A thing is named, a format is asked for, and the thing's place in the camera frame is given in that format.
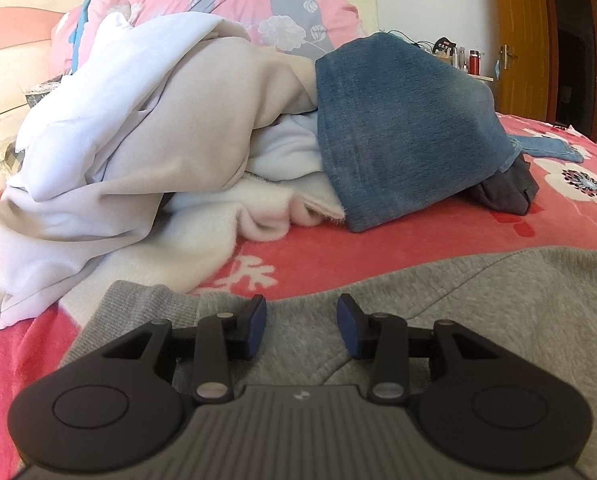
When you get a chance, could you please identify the blue jeans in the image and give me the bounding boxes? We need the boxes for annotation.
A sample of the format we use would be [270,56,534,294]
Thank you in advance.
[314,32,585,233]

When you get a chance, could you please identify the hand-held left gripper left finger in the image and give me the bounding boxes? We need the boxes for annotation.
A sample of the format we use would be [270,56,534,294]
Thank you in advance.
[98,294,268,405]

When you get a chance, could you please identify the grey checked pillow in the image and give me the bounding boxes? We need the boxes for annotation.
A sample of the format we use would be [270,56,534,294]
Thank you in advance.
[0,72,74,176]

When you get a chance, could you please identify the pale beige sweatshirt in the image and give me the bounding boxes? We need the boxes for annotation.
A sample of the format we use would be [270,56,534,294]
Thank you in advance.
[0,37,319,331]

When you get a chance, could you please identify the white jacket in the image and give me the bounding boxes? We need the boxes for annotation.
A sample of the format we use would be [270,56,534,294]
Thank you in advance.
[16,12,252,201]

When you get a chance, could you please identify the blue cloth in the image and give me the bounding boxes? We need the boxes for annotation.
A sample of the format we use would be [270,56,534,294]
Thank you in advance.
[67,0,93,70]

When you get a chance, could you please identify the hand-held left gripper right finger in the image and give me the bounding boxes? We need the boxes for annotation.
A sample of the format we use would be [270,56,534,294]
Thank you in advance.
[337,294,501,405]

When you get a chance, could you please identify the dark grey garment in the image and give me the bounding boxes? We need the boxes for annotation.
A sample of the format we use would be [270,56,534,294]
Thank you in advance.
[469,154,540,217]

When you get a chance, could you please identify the fuzzy white sweater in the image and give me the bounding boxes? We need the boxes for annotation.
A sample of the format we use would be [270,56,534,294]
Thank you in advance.
[98,170,350,296]

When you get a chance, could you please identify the wooden door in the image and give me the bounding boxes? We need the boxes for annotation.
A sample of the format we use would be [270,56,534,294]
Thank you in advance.
[491,0,559,123]

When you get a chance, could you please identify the white shirt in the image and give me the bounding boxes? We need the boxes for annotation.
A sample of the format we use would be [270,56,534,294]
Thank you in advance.
[246,110,329,186]

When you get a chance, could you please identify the grey sweatshirt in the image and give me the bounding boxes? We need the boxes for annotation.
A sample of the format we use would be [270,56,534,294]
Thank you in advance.
[58,245,597,480]

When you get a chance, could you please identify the pink bed headboard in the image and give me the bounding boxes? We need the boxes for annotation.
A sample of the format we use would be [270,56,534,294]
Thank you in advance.
[0,7,69,161]

